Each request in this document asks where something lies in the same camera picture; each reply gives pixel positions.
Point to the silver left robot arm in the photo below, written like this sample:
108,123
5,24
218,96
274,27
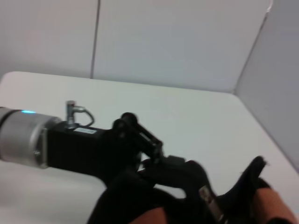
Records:
21,137

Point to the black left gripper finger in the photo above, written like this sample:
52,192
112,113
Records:
175,161

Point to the silver zipper pull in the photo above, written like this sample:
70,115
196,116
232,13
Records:
212,203

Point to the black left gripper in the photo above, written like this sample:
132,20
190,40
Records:
81,149

